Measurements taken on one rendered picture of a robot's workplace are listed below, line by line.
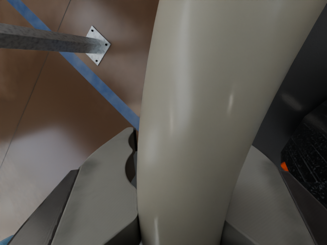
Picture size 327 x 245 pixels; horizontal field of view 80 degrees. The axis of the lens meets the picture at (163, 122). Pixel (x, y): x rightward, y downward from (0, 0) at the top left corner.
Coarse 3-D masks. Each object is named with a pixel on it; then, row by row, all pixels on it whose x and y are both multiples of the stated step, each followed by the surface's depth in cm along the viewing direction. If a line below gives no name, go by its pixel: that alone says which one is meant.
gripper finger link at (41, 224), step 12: (72, 180) 8; (60, 192) 8; (48, 204) 7; (60, 204) 7; (36, 216) 7; (48, 216) 7; (60, 216) 7; (24, 228) 6; (36, 228) 6; (48, 228) 6; (12, 240) 6; (24, 240) 6; (36, 240) 6; (48, 240) 6
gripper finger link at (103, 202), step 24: (120, 144) 10; (96, 168) 9; (120, 168) 9; (72, 192) 8; (96, 192) 8; (120, 192) 8; (72, 216) 7; (96, 216) 7; (120, 216) 7; (72, 240) 6; (96, 240) 6; (120, 240) 6
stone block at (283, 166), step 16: (320, 112) 95; (304, 128) 96; (320, 128) 85; (288, 144) 96; (304, 144) 85; (320, 144) 76; (288, 160) 86; (304, 160) 77; (320, 160) 70; (304, 176) 70; (320, 176) 64; (320, 192) 63
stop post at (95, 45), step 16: (0, 32) 85; (16, 32) 92; (32, 32) 100; (48, 32) 110; (96, 32) 144; (16, 48) 96; (32, 48) 103; (48, 48) 111; (64, 48) 120; (80, 48) 131; (96, 48) 144; (96, 64) 151
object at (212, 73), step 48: (192, 0) 3; (240, 0) 3; (288, 0) 3; (192, 48) 3; (240, 48) 3; (288, 48) 3; (144, 96) 5; (192, 96) 4; (240, 96) 3; (144, 144) 5; (192, 144) 4; (240, 144) 4; (144, 192) 5; (192, 192) 4; (144, 240) 7; (192, 240) 5
